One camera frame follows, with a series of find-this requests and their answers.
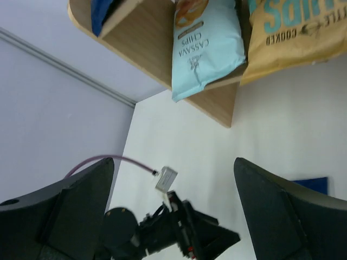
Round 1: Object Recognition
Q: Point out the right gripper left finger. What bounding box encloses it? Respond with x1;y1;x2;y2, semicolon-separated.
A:
1;158;114;259

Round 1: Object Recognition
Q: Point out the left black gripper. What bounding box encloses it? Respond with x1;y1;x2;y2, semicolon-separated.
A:
163;191;241;260

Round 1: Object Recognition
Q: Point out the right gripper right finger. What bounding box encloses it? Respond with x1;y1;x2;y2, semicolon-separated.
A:
234;158;346;259

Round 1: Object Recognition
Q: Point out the blue Burts chips bag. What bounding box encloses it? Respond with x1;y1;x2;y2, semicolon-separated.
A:
293;177;329;195
91;0;123;37

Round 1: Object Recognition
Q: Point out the light blue cassava chips bag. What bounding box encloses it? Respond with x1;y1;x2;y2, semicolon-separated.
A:
171;0;246;102

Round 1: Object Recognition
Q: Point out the large yellow kettle chips bag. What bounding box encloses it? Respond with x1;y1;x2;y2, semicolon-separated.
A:
241;0;346;85

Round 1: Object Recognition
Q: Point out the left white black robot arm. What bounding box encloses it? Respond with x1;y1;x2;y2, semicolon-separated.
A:
94;191;240;259

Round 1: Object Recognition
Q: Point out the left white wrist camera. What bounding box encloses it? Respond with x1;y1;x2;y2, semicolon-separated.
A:
155;166;178;202

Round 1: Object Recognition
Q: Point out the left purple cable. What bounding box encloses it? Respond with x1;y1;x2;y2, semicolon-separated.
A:
63;154;158;179

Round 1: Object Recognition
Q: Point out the left aluminium frame post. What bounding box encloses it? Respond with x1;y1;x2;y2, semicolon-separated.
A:
1;27;136;108

